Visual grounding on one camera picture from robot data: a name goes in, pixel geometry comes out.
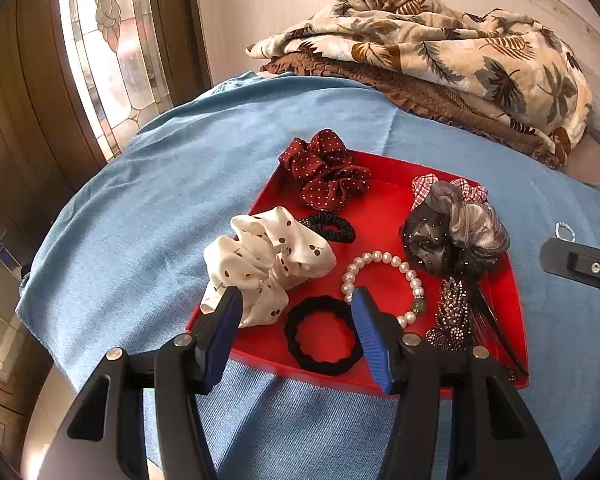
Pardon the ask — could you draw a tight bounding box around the pink mattress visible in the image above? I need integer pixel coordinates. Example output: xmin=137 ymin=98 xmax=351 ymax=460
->
xmin=560 ymin=134 xmax=600 ymax=191

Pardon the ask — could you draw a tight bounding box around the floral beige blanket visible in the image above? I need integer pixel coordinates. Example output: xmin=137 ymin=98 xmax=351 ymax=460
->
xmin=246 ymin=0 xmax=593 ymax=155

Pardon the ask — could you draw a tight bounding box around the light blue bed sheet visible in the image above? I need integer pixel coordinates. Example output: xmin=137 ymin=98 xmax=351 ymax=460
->
xmin=17 ymin=73 xmax=600 ymax=479

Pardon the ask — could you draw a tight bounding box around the rhinestone leaf hair comb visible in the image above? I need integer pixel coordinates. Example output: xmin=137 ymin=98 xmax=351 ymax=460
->
xmin=425 ymin=276 xmax=529 ymax=382

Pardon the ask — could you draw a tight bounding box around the small black hair tie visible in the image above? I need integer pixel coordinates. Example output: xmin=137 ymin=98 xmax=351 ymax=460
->
xmin=298 ymin=210 xmax=358 ymax=245

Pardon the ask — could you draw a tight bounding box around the stained glass window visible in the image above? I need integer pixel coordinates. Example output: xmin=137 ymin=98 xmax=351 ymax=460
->
xmin=58 ymin=0 xmax=173 ymax=160

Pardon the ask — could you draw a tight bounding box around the red plaid scrunchie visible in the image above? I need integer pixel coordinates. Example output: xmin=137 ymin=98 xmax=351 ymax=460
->
xmin=411 ymin=174 xmax=488 ymax=210

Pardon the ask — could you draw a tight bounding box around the brown ruffled blanket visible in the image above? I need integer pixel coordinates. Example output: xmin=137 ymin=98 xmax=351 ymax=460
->
xmin=261 ymin=51 xmax=568 ymax=169

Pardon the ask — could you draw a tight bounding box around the white pearl bracelet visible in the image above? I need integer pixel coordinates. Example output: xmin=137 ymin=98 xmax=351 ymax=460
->
xmin=340 ymin=250 xmax=427 ymax=330

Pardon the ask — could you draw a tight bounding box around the red jewelry tray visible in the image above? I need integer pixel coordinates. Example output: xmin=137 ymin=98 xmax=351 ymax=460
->
xmin=184 ymin=148 xmax=530 ymax=396

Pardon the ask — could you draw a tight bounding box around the grey organza scrunchie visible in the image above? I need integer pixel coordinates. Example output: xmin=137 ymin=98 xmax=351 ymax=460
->
xmin=400 ymin=179 xmax=510 ymax=276

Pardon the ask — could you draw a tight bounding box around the silver rhinestone hair clip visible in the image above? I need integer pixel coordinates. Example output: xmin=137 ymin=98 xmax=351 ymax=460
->
xmin=554 ymin=221 xmax=577 ymax=243

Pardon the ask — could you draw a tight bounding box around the white cherry print scrunchie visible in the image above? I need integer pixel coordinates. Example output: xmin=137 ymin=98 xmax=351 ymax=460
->
xmin=199 ymin=206 xmax=337 ymax=328

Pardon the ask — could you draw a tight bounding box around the red polka dot scrunchie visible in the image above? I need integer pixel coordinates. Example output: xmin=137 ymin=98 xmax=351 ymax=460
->
xmin=278 ymin=129 xmax=372 ymax=212

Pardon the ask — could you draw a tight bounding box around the large black hair tie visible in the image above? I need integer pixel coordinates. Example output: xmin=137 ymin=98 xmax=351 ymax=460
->
xmin=284 ymin=294 xmax=365 ymax=377

